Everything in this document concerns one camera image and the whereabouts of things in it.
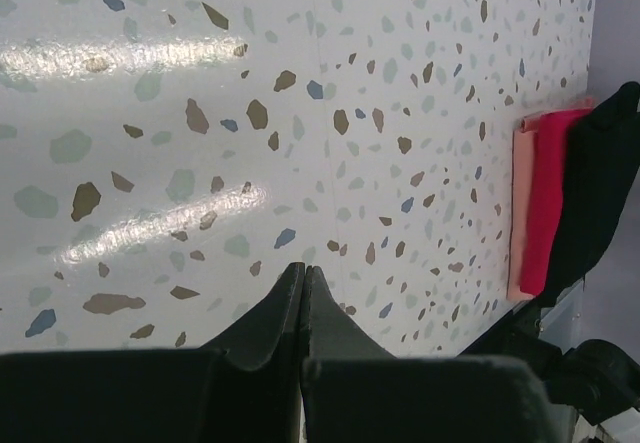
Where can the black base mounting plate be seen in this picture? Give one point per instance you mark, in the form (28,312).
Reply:
(517,335)

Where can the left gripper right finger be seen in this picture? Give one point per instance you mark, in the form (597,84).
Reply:
(354,390)

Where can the aluminium frame rail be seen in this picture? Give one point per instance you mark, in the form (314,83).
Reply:
(563,319)

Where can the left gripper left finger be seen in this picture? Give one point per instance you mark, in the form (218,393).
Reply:
(241,386)

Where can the black t shirt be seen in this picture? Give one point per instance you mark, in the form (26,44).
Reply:
(602,161)

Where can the folded pink t shirt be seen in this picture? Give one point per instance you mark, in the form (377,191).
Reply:
(522,203)

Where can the folded magenta t shirt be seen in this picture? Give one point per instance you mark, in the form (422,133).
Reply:
(545,203)

